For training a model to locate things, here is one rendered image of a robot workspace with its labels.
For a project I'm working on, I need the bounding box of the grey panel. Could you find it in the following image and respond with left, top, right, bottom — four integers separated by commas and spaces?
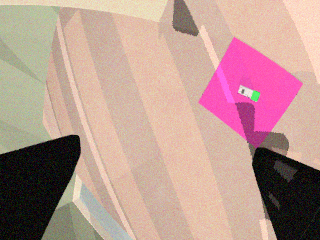
0, 0, 168, 21

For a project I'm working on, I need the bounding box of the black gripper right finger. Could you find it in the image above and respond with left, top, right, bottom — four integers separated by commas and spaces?
252, 147, 320, 240

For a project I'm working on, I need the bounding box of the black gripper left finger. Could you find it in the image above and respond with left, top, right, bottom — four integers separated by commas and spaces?
0, 135, 81, 240

